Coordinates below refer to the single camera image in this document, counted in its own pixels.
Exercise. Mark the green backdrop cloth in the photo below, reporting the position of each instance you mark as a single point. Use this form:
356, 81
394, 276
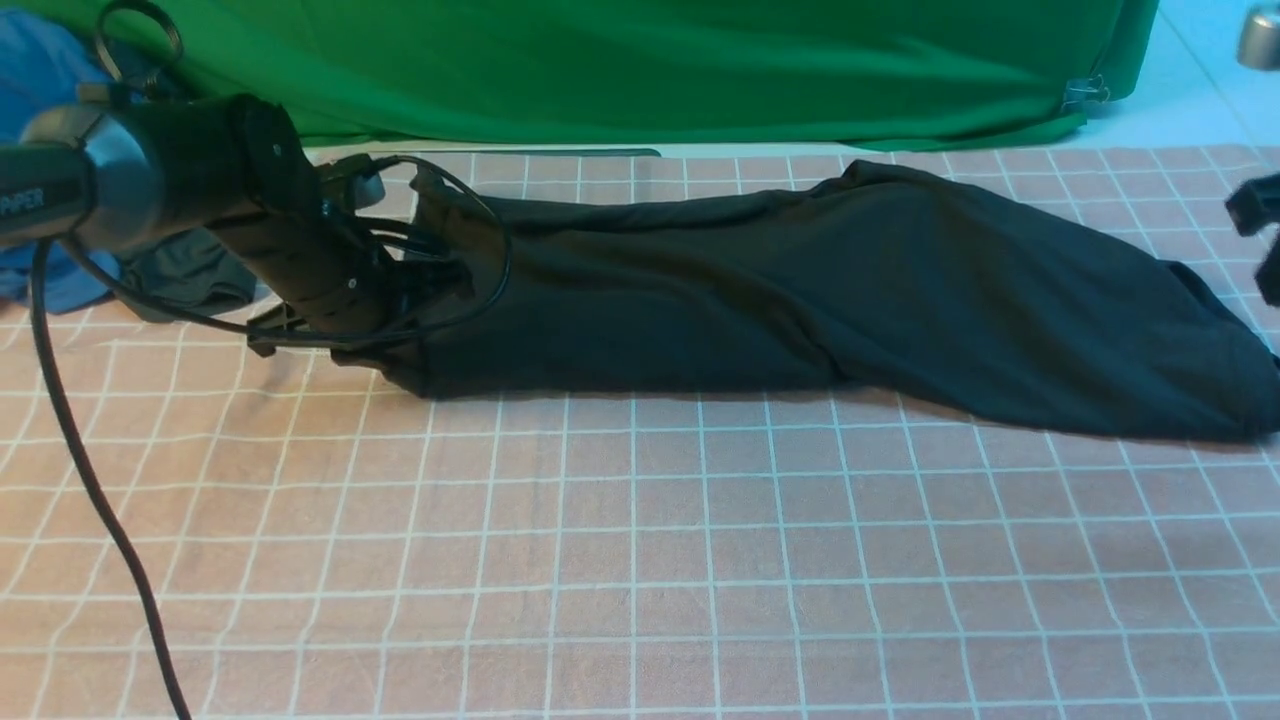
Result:
880, 75

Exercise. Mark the dark gray long-sleeve top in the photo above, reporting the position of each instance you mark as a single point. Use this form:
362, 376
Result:
884, 276

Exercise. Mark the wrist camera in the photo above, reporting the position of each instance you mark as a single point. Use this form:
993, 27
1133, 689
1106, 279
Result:
351, 184
1259, 42

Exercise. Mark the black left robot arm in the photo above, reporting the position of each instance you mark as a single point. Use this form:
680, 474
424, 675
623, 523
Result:
114, 175

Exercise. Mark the dark gray crumpled garment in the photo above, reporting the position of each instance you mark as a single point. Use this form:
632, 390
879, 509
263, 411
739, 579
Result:
201, 278

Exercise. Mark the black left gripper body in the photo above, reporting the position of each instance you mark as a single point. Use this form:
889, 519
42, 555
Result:
338, 290

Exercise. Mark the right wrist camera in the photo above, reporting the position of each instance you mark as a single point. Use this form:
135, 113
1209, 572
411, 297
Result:
1259, 42

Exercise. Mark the pink checkered tablecloth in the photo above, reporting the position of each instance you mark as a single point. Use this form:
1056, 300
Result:
323, 547

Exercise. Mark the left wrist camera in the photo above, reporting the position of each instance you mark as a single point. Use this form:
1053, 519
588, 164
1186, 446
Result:
351, 184

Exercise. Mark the metal binder clip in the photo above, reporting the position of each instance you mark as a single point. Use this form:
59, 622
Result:
1081, 92

